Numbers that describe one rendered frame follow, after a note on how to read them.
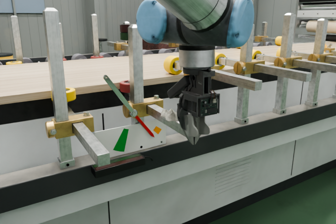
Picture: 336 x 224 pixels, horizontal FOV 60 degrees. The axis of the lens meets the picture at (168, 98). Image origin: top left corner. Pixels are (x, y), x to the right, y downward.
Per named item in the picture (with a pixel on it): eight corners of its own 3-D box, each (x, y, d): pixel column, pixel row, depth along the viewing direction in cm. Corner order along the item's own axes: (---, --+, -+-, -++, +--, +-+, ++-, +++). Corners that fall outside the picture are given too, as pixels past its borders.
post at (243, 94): (246, 133, 130) (254, 22, 117) (240, 135, 128) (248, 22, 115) (240, 131, 132) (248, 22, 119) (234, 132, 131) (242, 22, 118)
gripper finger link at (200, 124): (203, 150, 76) (204, 116, 74) (191, 142, 81) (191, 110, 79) (213, 147, 78) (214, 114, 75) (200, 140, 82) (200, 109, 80)
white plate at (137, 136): (166, 143, 107) (166, 118, 104) (97, 161, 94) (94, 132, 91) (165, 143, 107) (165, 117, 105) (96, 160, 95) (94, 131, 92)
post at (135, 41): (145, 161, 105) (142, 24, 92) (136, 164, 103) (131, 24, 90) (141, 157, 108) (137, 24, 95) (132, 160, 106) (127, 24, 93)
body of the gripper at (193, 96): (195, 120, 71) (196, 71, 68) (177, 112, 78) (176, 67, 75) (220, 115, 74) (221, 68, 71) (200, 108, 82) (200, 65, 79)
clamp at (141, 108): (163, 113, 103) (163, 99, 102) (128, 120, 97) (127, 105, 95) (156, 109, 108) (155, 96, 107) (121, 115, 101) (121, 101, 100)
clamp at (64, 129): (95, 132, 91) (94, 117, 90) (49, 141, 84) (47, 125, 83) (89, 126, 96) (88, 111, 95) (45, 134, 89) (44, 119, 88)
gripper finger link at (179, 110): (180, 130, 76) (179, 98, 74) (177, 129, 78) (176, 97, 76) (194, 127, 79) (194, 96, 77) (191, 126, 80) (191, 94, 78)
